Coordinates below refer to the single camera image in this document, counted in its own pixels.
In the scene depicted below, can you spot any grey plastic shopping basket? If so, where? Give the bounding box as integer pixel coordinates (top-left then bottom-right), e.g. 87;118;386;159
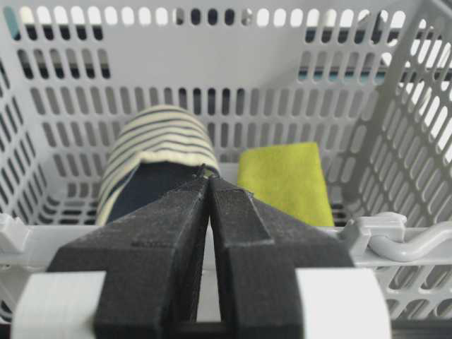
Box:
1;1;451;336

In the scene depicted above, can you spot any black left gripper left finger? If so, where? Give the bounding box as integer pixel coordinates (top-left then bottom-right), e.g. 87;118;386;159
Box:
48;177;208;338

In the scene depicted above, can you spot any yellow-green cloth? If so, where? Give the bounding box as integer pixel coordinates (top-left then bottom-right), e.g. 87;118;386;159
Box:
237;143;334;227

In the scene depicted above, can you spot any striped cream navy cloth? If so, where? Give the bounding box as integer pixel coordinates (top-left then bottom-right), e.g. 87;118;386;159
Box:
95;105;220;226

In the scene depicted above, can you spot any grey basket handle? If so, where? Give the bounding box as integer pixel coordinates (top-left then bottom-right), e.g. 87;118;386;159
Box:
368;222;451;262

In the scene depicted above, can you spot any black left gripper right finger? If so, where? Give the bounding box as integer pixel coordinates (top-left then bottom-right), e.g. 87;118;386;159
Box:
209;177;354;338

